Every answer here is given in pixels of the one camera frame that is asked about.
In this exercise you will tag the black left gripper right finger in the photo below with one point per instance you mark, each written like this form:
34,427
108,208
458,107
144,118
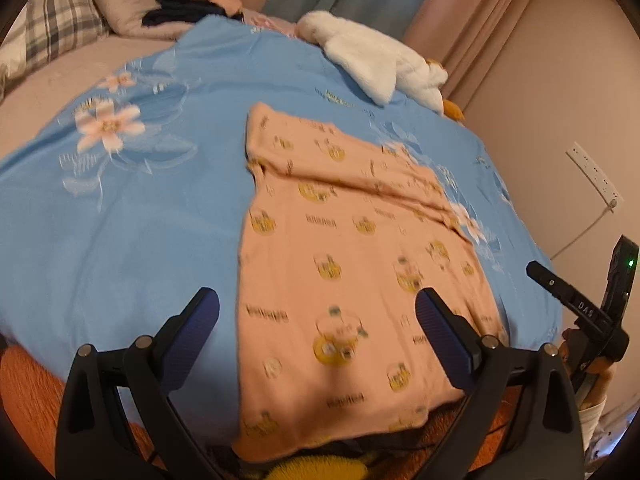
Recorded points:
451,336

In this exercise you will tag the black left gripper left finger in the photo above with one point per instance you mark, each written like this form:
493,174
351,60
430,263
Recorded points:
183,336

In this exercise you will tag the pink printed small garment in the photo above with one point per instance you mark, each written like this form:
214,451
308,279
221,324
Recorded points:
340,237

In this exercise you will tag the right hand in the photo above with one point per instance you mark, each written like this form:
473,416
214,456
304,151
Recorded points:
601,372

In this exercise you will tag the white power strip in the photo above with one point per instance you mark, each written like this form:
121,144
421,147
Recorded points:
595,175

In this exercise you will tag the blue floral bed sheet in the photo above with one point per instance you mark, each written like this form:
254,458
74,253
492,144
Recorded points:
132,198

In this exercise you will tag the yellow plush item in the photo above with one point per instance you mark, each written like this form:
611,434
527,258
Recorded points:
322,467

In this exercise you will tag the white plush duck toy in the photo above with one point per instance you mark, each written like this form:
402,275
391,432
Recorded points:
380,64

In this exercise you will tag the pink curtain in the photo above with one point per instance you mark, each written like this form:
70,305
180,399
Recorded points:
466,36

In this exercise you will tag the plaid pillow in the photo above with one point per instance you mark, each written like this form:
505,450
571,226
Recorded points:
46,29

